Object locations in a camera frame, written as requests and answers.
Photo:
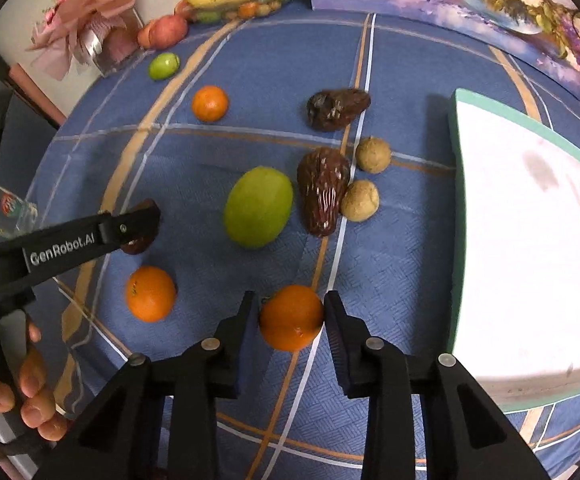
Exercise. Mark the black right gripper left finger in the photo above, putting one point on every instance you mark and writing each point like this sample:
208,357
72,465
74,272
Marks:
117,436

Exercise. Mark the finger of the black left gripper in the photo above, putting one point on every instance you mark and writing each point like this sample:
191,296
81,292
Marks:
30,260

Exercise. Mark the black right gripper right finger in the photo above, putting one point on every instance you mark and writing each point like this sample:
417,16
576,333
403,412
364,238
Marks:
466,435

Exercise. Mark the orange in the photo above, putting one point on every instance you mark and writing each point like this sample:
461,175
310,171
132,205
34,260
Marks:
150,294
292,318

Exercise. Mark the dark brown avocado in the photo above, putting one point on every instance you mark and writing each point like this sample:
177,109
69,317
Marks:
323,176
333,110

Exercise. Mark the clear bowl of small fruits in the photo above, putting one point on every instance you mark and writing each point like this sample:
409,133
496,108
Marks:
228,12

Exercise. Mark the person's left hand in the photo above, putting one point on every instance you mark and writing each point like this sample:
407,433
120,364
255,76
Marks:
39,406

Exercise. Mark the tan round fruit, lower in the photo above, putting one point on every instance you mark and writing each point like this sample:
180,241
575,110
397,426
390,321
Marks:
361,201

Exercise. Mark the tan round fruit, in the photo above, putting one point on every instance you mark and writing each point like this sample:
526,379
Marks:
361,201
373,155

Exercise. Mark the white tray with green rim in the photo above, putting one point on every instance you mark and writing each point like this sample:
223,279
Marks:
515,322

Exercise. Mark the large green mango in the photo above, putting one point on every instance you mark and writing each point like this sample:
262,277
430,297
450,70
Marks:
258,207

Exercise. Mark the small green lime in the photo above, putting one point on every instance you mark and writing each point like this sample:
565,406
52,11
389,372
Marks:
163,66

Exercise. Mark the pink wrapped flower bouquet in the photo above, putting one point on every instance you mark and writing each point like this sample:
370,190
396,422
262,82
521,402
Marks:
75,31

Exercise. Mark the small orange tangerine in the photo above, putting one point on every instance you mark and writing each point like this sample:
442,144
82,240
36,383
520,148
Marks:
209,104

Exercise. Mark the red apple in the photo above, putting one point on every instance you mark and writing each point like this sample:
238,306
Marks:
163,33

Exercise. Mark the tan round fruit, upper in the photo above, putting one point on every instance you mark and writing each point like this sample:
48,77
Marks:
373,155

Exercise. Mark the blue plaid tablecloth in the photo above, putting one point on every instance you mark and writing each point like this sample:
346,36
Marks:
115,150

